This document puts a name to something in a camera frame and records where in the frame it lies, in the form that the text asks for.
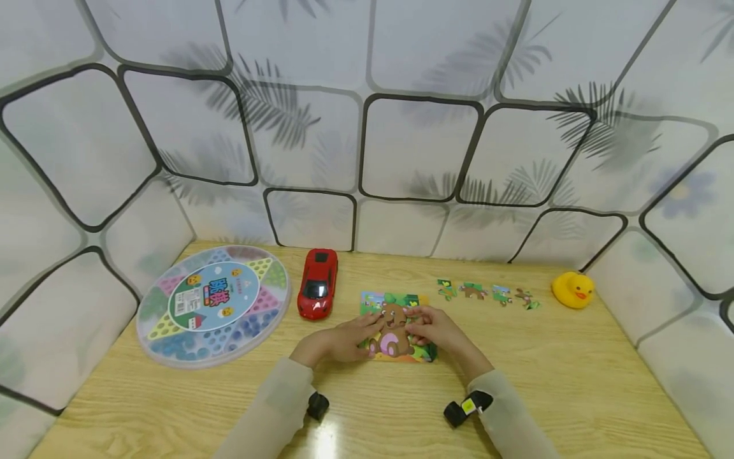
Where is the person's left hand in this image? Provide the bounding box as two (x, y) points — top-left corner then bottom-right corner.
(289, 311), (387, 371)

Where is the red toy sports car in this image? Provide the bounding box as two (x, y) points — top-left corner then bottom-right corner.
(296, 248), (339, 321)

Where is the person's right hand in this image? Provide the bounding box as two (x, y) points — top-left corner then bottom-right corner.
(403, 305), (494, 386)

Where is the round colourful checkers game box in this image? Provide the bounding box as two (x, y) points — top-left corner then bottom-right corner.
(136, 245), (291, 370)

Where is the person's left forearm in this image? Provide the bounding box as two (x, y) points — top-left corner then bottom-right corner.
(211, 357), (317, 459)

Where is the yellow rubber duck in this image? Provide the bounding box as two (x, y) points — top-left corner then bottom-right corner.
(550, 271), (596, 310)

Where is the person's right forearm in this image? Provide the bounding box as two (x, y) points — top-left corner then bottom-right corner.
(466, 369), (561, 459)

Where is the black wrist band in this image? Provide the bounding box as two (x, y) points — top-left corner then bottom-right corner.
(442, 390), (494, 430)
(306, 391), (331, 422)

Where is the bear jigsaw puzzle board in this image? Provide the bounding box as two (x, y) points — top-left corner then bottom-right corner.
(359, 291), (438, 364)

